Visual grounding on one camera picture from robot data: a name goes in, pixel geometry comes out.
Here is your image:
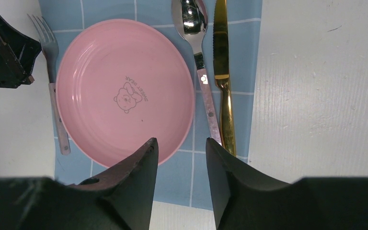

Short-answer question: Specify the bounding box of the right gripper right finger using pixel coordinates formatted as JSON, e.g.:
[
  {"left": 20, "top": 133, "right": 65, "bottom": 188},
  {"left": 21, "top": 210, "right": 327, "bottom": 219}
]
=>
[{"left": 206, "top": 138, "right": 294, "bottom": 230}]

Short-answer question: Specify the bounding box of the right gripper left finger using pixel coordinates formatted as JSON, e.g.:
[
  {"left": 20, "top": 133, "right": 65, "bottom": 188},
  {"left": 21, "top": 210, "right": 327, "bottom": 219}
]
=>
[{"left": 69, "top": 138, "right": 159, "bottom": 230}]

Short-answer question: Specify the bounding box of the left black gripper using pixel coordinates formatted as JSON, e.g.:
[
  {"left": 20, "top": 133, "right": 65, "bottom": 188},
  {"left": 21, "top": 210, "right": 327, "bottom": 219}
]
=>
[{"left": 0, "top": 15, "right": 41, "bottom": 89}]

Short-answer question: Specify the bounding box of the pink handled fork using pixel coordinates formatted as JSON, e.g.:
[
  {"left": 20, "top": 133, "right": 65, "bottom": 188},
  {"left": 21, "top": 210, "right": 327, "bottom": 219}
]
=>
[{"left": 27, "top": 14, "right": 70, "bottom": 155}]

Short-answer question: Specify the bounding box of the pink plate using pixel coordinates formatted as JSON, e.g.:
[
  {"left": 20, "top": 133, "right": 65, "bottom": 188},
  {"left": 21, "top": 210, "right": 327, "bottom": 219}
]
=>
[{"left": 56, "top": 19, "right": 195, "bottom": 167}]

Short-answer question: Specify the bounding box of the gold table knife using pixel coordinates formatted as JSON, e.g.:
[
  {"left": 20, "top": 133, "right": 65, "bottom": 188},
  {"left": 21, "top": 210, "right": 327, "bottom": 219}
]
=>
[{"left": 213, "top": 0, "right": 237, "bottom": 156}]

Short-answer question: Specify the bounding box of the pink handled spoon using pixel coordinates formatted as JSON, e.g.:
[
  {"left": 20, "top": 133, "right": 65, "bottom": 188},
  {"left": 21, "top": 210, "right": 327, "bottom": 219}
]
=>
[{"left": 171, "top": 0, "right": 222, "bottom": 144}]

